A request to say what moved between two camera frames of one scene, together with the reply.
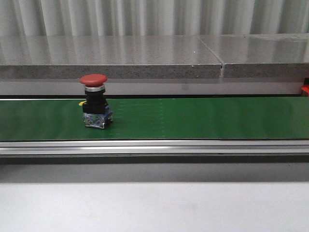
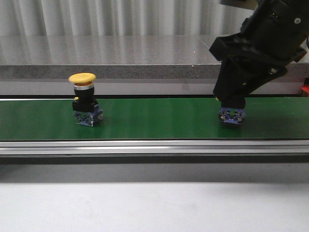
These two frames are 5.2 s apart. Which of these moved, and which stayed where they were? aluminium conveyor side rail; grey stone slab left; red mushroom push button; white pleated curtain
Moved: red mushroom push button
Stayed: white pleated curtain; aluminium conveyor side rail; grey stone slab left
